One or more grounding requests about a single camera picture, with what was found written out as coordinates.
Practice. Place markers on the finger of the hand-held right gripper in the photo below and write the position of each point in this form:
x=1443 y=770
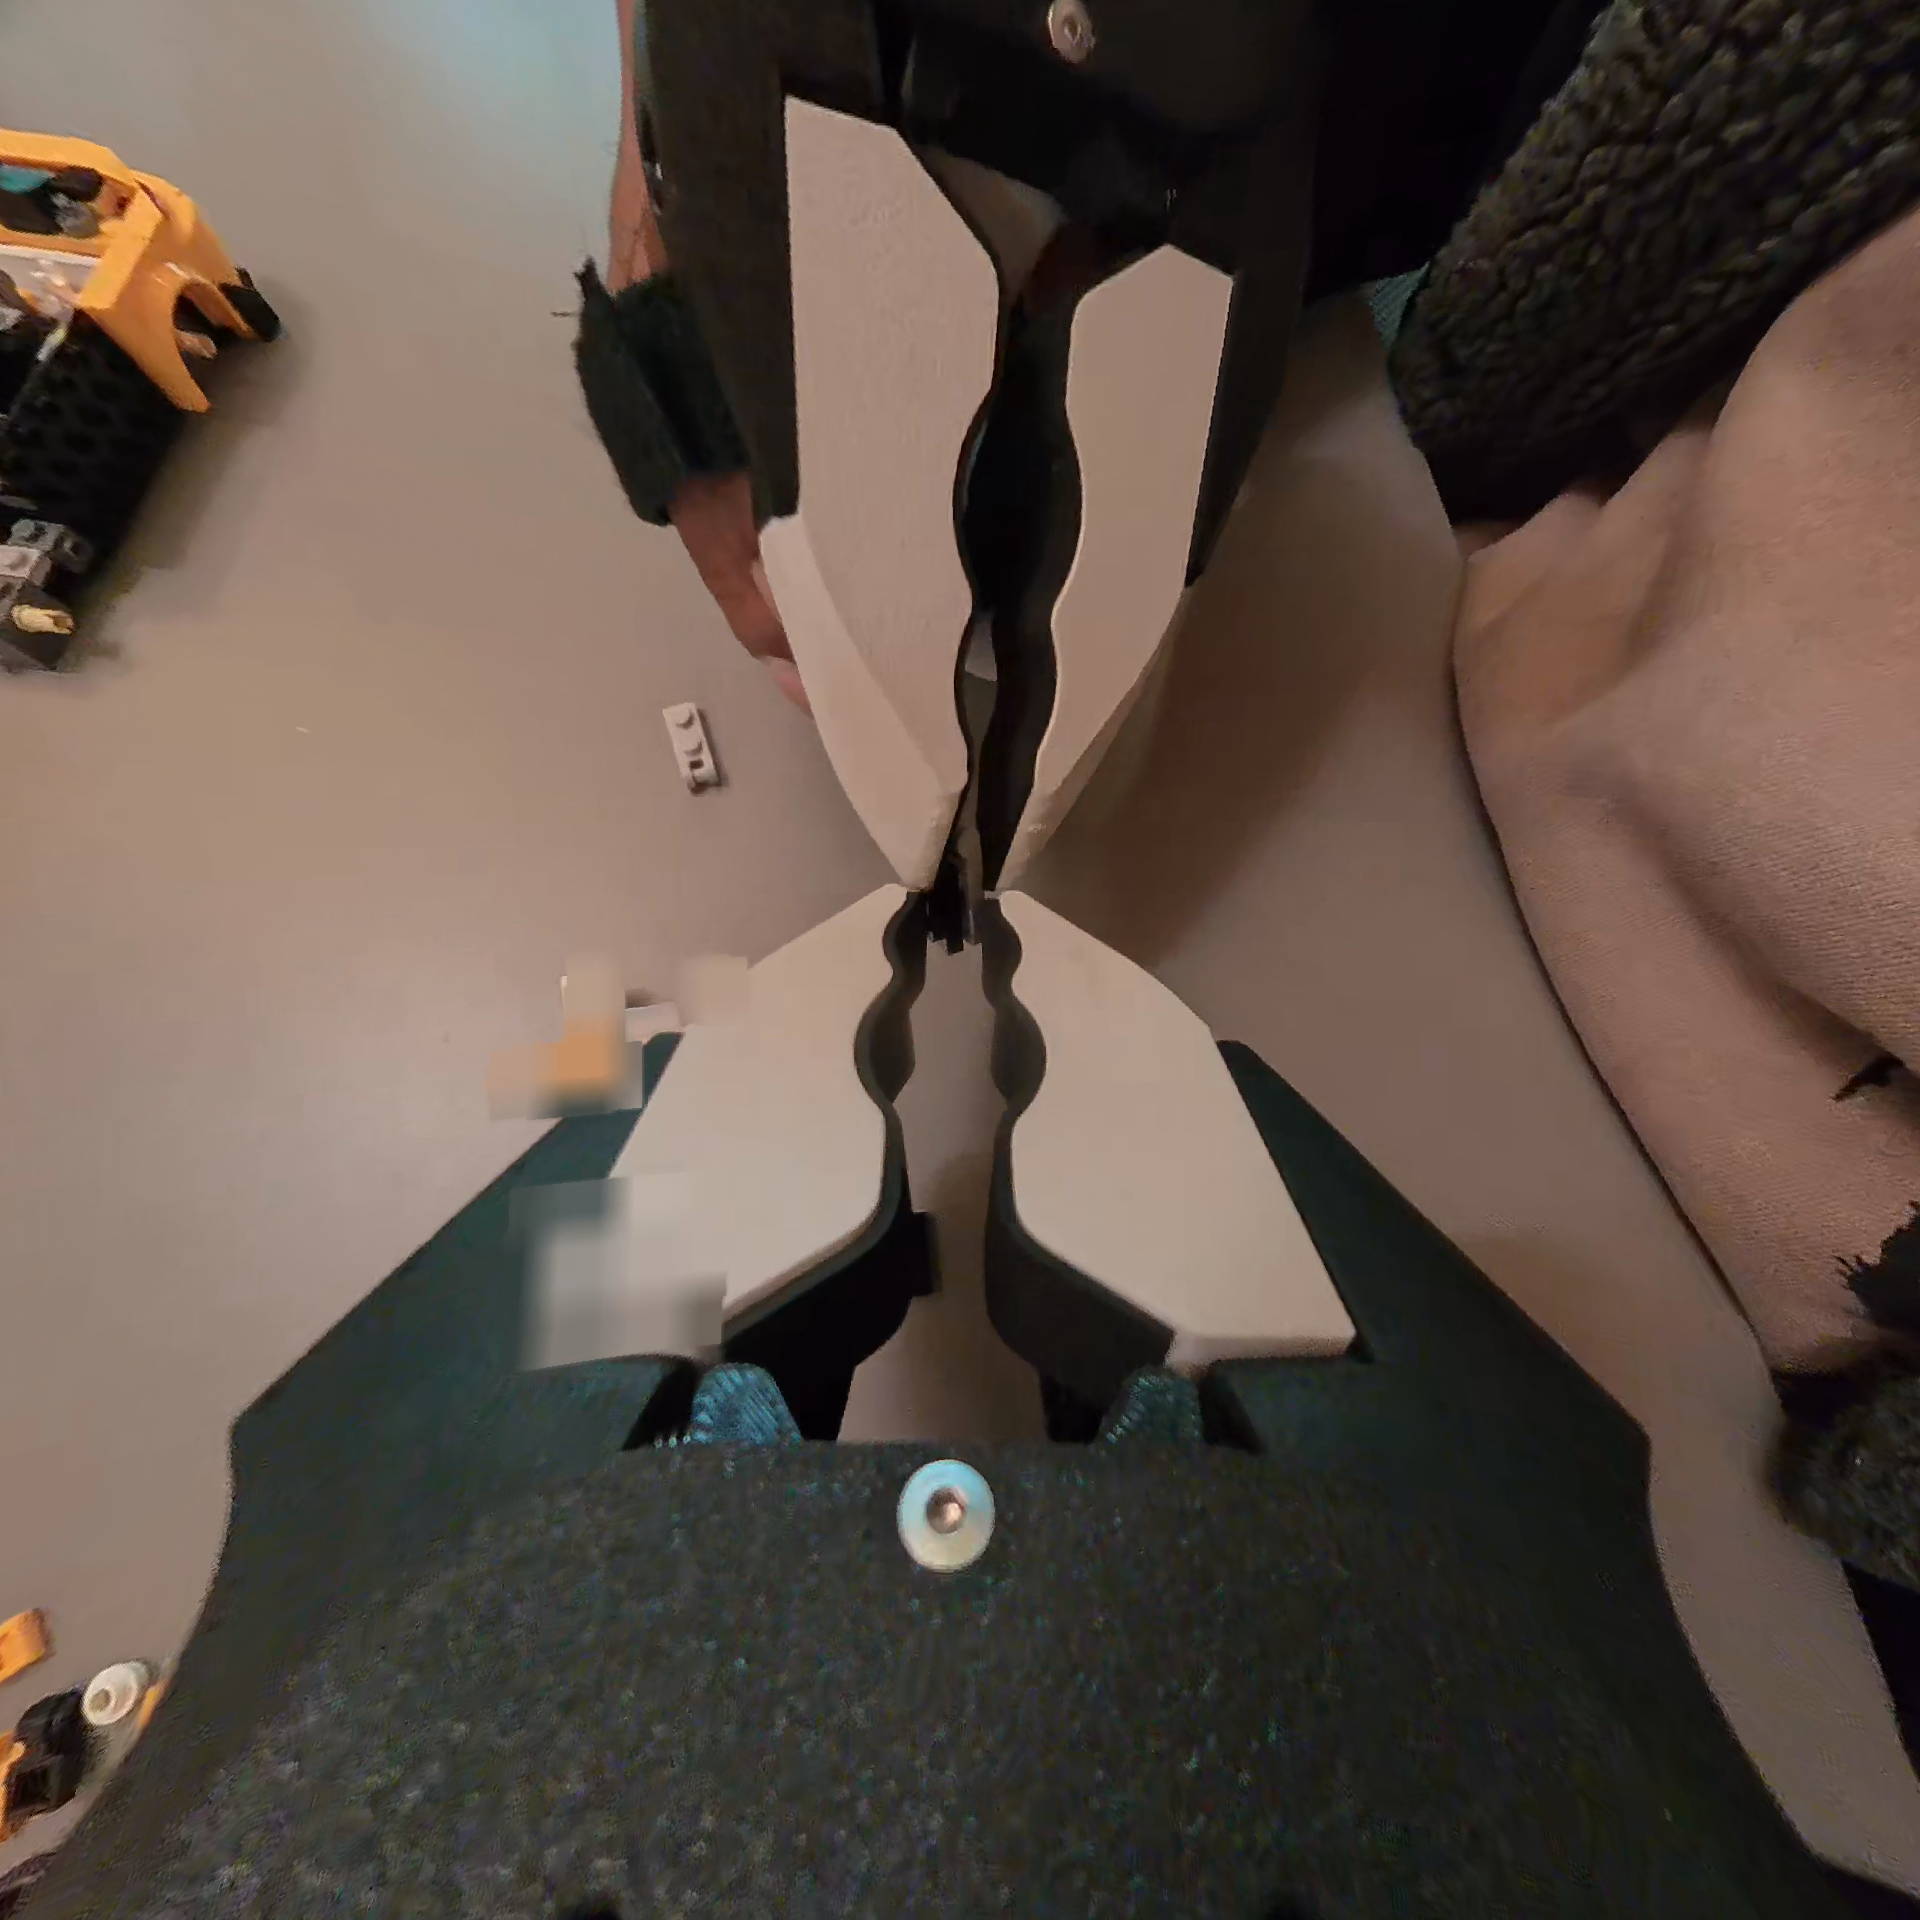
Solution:
x=871 y=451
x=1149 y=451

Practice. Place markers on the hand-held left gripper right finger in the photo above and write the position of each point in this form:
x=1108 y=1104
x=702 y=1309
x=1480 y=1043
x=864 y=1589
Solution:
x=1170 y=1186

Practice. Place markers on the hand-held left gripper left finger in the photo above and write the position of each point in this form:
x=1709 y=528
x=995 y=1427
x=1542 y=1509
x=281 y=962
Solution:
x=795 y=1096

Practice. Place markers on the black L-shaped lego piece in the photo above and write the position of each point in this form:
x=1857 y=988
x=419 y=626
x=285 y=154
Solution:
x=950 y=917

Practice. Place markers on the light grey lego clip plate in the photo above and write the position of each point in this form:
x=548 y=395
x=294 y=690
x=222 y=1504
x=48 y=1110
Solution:
x=692 y=747

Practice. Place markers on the red black lego chassis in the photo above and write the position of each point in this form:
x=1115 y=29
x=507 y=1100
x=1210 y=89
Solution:
x=91 y=374

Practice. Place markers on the pile of mixed small lego pieces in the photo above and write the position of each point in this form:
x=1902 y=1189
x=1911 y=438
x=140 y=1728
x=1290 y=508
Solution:
x=62 y=1741

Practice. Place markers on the person's right hand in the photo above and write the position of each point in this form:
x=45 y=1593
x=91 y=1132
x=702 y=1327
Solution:
x=737 y=571

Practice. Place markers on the person's black sweater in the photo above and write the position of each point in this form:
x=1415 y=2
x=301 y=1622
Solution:
x=1426 y=120

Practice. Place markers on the beige cloth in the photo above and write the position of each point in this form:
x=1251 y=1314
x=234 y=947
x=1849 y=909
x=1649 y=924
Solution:
x=1696 y=823

